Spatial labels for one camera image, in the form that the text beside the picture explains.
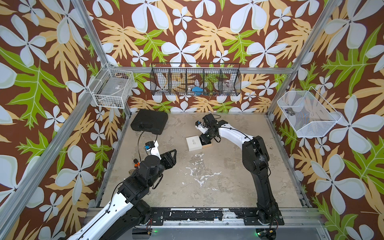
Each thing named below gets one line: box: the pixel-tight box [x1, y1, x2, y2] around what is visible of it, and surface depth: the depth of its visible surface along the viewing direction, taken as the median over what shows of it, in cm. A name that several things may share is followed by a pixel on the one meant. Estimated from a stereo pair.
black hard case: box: [130, 109, 169, 135], surface depth 110 cm
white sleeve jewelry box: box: [186, 135, 202, 152], surface depth 101 cm
